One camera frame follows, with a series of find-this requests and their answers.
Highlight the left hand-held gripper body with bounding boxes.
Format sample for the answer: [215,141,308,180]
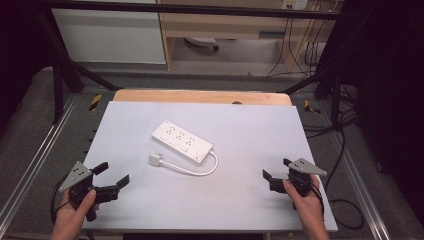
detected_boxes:
[59,161,121,222]

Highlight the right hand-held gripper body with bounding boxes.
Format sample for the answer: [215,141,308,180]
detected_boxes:
[269,157,329,211]

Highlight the person's right hand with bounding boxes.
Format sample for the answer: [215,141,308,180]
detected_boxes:
[282,174,326,225]

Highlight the person's left hand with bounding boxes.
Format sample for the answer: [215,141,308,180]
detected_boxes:
[49,189,101,236]

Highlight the white plug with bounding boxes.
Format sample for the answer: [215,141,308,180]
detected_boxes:
[148,152,164,167]

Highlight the yellow black tape marker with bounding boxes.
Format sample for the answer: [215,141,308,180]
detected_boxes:
[303,99,322,115]
[88,93,103,113]

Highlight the white power strip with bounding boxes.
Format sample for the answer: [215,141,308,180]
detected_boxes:
[151,119,214,165]

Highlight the black metal stand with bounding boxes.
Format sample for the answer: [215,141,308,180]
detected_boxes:
[281,63,346,128]
[33,6,123,125]

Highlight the wooden table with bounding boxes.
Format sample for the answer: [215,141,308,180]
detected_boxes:
[112,88,294,107]

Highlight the black curtain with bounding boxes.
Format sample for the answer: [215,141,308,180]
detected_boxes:
[0,0,59,134]
[339,0,424,229]

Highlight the white cabinet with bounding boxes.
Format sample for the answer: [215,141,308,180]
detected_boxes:
[51,0,167,65]

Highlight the light wooden desk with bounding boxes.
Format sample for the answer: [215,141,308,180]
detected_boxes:
[156,0,338,71]

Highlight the office chair base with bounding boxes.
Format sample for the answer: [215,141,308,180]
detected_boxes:
[183,36,221,53]

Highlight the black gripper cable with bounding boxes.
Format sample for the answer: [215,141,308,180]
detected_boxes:
[49,174,73,225]
[311,128,365,231]

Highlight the aluminium rail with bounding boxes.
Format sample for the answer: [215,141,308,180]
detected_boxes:
[0,94,80,232]
[327,132,392,240]

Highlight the black floor cable bundle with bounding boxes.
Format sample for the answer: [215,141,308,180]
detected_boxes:
[301,84,360,140]

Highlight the white power cord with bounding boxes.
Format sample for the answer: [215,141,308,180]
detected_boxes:
[159,150,220,177]

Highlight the black hanging cables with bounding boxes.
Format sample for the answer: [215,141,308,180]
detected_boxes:
[265,16,334,79]

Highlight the yellow cable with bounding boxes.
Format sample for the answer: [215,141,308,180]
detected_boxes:
[290,0,340,73]

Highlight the white wall socket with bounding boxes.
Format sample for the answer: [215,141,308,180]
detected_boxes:
[281,0,310,11]

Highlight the black horizontal frame bar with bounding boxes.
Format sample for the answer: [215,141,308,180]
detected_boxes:
[36,0,344,21]

